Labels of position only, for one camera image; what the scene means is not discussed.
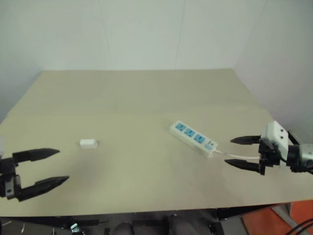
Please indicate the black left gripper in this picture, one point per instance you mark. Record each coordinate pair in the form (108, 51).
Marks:
(7, 182)

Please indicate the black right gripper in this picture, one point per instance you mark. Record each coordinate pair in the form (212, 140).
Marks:
(269, 156)

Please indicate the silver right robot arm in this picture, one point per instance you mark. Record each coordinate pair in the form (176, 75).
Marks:
(302, 157)

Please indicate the white blue power strip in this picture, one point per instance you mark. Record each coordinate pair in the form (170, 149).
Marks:
(193, 137)

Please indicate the white plug adapter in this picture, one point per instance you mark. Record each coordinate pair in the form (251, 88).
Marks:
(88, 144)

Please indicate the metal clamp under table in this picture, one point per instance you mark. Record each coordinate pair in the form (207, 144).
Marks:
(75, 228)

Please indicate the orange floor mat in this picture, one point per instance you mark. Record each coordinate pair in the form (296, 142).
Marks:
(281, 216)

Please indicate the dark rounded robot knee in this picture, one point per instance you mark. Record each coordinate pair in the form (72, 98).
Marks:
(179, 225)
(123, 229)

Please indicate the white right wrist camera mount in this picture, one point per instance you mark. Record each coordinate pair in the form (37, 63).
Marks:
(276, 135)

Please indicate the black table frame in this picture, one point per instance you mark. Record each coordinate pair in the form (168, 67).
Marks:
(137, 220)

